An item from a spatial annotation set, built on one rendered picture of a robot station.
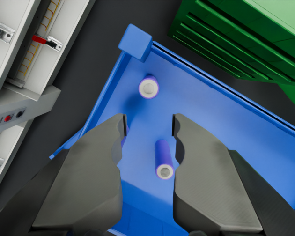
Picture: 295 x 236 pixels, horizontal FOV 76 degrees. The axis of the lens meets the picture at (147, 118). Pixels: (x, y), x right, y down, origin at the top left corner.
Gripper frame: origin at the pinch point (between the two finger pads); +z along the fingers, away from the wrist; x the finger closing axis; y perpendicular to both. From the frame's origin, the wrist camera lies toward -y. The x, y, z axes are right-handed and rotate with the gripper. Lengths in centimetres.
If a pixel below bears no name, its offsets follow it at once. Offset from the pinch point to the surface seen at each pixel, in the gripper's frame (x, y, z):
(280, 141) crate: 16.3, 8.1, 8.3
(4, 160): -49, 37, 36
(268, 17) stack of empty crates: 14.2, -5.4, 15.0
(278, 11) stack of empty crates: 18.4, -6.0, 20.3
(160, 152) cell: 1.2, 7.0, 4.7
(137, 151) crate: -1.7, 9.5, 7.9
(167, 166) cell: 1.7, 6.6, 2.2
